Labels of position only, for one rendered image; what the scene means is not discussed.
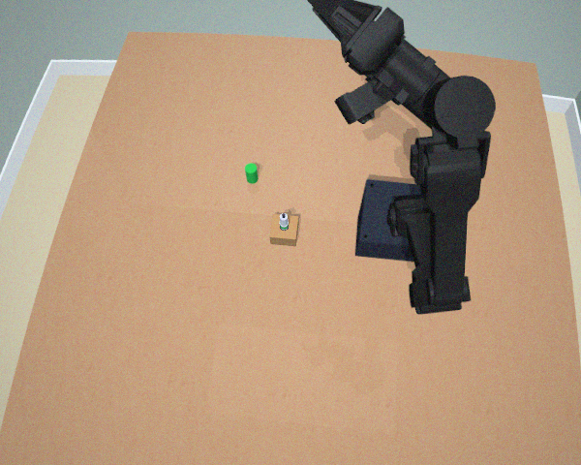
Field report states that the green cylinder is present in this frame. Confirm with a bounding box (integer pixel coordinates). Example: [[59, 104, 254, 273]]
[[245, 163, 258, 184]]

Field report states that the tan wooden block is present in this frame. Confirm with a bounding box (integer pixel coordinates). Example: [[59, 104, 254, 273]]
[[270, 214, 298, 246]]

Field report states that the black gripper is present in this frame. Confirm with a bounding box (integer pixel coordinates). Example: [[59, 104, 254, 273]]
[[307, 0, 441, 109]]

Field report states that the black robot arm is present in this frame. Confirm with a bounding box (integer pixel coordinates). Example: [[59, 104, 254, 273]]
[[334, 66, 496, 315]]

